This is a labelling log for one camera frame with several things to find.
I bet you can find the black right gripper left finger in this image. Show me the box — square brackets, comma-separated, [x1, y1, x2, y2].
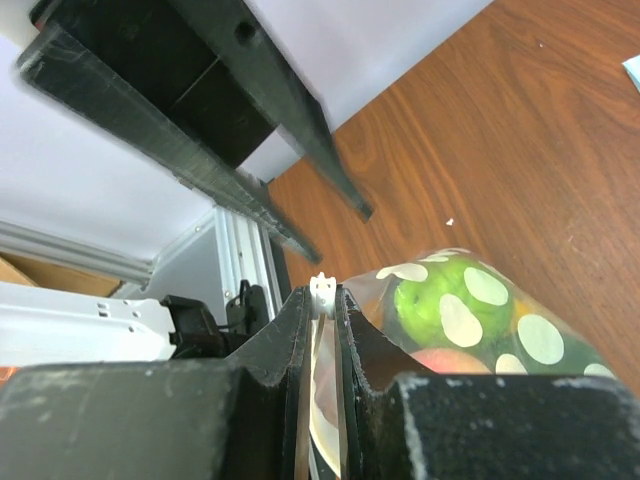
[1, 288, 306, 479]

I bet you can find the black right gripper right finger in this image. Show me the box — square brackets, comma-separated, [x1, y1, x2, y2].
[335, 290, 639, 479]

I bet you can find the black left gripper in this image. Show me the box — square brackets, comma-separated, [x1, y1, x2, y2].
[17, 0, 373, 263]

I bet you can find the pink fake peach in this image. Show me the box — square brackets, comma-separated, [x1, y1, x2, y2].
[411, 348, 491, 374]

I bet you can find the clear polka dot zip bag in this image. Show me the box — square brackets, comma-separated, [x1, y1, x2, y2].
[309, 249, 639, 479]

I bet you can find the green fake apple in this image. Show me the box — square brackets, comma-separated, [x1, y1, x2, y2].
[393, 254, 514, 349]

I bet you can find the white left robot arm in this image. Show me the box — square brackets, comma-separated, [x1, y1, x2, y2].
[1, 1, 372, 367]

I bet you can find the blue checked placemat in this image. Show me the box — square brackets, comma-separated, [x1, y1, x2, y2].
[622, 55, 640, 91]

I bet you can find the aluminium frame rail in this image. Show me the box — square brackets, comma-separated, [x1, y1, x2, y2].
[1, 207, 282, 321]

